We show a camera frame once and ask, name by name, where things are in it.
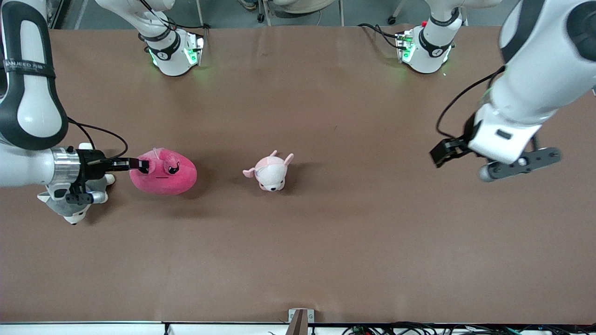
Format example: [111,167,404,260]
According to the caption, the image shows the grey husky plush toy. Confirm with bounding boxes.
[37,142,116,226]

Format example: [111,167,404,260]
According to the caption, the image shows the black left base cables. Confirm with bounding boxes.
[358,23,402,50]

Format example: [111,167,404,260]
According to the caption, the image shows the white table edge rail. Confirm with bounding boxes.
[0,321,289,335]

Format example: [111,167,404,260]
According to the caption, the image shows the black cable bundle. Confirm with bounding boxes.
[342,321,596,335]

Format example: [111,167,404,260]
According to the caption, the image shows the pale pink puppy plush toy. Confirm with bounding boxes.
[242,150,295,192]

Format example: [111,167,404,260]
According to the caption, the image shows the beige chair base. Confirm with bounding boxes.
[257,0,337,23]

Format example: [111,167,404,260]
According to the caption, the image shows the black chair castor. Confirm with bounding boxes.
[387,0,406,25]

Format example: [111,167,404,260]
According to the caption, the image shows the hot pink round plush toy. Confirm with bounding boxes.
[129,148,197,195]

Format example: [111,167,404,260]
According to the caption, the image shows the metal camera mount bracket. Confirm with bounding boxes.
[288,308,315,335]

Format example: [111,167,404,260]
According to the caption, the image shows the black right base cable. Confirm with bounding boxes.
[143,0,210,29]

